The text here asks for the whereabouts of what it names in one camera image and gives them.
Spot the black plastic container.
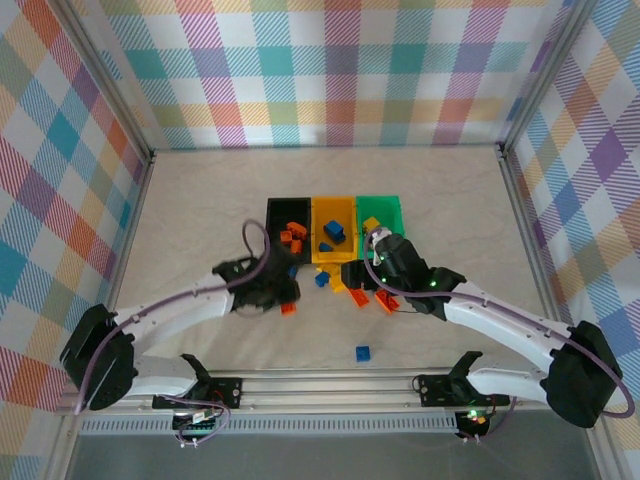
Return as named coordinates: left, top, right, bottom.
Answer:
left=263, top=196, right=315, bottom=266

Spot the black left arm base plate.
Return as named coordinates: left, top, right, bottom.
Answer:
left=151, top=377, right=245, bottom=410

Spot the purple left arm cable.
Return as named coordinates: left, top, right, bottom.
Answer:
left=73, top=218, right=274, bottom=415

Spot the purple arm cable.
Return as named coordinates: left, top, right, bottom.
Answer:
left=73, top=218, right=274, bottom=415
left=363, top=229, right=631, bottom=420

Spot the aluminium frame post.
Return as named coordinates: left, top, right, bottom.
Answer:
left=497, top=0, right=601, bottom=159
left=55, top=0, right=157, bottom=164

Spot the large orange lego brick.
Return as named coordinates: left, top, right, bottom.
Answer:
left=374, top=291, right=403, bottom=314

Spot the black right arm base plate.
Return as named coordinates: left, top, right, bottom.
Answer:
left=417, top=373, right=512, bottom=409

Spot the long blue lego brick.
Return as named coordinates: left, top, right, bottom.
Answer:
left=322, top=219, right=348, bottom=246

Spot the grey slotted cable duct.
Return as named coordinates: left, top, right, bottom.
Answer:
left=78, top=417, right=460, bottom=436

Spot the yellow plastic container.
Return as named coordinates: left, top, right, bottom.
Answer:
left=309, top=195, right=361, bottom=265

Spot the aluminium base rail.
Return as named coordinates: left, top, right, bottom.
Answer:
left=53, top=372, right=607, bottom=417

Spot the aluminium table side rail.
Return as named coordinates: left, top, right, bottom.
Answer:
left=67, top=149, right=159, bottom=381
left=494, top=143, right=609, bottom=401

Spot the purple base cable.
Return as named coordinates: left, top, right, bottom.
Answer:
left=162, top=392, right=232, bottom=449
left=459, top=392, right=522, bottom=445

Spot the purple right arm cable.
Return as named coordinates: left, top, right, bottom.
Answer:
left=363, top=229, right=631, bottom=420

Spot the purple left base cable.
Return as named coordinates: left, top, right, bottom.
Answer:
left=162, top=392, right=232, bottom=449

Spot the green plastic container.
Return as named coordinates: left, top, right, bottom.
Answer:
left=354, top=194, right=406, bottom=264

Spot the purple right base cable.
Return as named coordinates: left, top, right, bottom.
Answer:
left=459, top=392, right=522, bottom=445

